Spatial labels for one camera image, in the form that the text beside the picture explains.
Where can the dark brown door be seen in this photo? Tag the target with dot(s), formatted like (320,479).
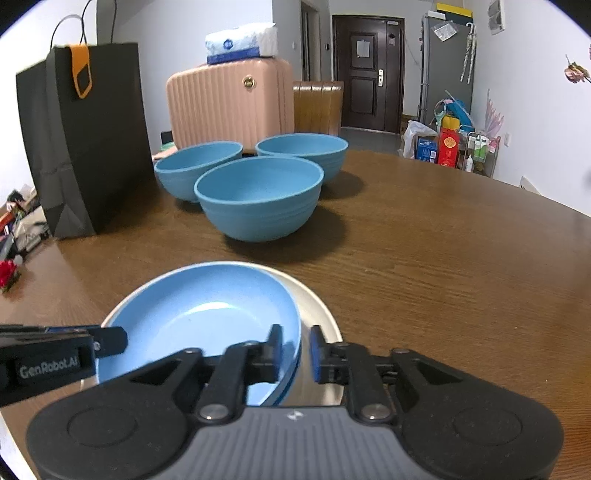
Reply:
(367,74)

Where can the red gift box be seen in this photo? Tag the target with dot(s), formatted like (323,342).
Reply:
(448,147)

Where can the red rose flower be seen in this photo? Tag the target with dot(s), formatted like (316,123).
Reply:
(8,277)

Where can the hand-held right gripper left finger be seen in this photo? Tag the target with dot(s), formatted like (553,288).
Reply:
(277,353)

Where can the grey refrigerator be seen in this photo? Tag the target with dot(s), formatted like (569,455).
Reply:
(443,78)

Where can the white plastic bag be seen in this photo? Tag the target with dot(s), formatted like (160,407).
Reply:
(413,134)

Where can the black paper bag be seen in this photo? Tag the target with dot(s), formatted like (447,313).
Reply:
(92,147)

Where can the dried pink flowers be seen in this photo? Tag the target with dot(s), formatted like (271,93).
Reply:
(577,71)

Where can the pink ribbed suitcase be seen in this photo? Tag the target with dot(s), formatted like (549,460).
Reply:
(221,106)

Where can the blue carton box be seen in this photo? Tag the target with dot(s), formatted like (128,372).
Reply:
(427,150)

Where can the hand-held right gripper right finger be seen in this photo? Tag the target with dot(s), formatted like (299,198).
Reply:
(315,354)

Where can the yellow box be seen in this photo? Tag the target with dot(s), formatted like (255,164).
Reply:
(450,10)

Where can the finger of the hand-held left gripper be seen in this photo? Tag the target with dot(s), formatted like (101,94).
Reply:
(111,341)
(55,329)

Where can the pink wall decoration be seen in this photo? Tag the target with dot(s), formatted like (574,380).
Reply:
(491,115)

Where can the cream round plate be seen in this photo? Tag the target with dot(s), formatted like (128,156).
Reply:
(318,314)

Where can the white wall radiator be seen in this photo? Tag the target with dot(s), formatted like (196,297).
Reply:
(528,184)

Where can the blue shallow plate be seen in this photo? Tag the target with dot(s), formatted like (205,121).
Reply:
(284,390)
(203,304)

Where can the folded white umbrella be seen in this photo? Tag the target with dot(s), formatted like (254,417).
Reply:
(468,53)

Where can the blue ribbed bowl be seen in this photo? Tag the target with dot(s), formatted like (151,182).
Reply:
(258,207)
(304,152)
(194,166)

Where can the blue white tissue pack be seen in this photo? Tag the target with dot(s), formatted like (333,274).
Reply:
(240,44)

